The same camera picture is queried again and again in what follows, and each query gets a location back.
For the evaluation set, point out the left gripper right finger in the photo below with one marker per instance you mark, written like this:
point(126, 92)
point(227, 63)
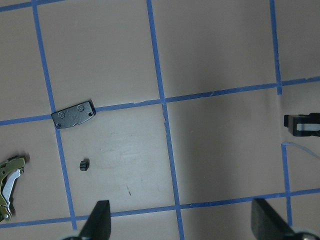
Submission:
point(267, 224)

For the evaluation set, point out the green brake shoe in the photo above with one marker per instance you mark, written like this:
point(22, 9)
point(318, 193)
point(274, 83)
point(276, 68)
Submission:
point(10, 170)

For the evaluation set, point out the small black bearing gear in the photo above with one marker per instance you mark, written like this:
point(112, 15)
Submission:
point(84, 165)

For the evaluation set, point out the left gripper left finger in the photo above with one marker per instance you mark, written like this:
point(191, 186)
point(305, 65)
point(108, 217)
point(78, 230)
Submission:
point(98, 225)

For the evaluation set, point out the black brake pad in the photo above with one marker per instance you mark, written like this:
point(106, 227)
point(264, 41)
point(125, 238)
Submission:
point(73, 115)

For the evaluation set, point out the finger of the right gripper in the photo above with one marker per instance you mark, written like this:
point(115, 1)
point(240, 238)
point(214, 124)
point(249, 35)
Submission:
point(303, 125)

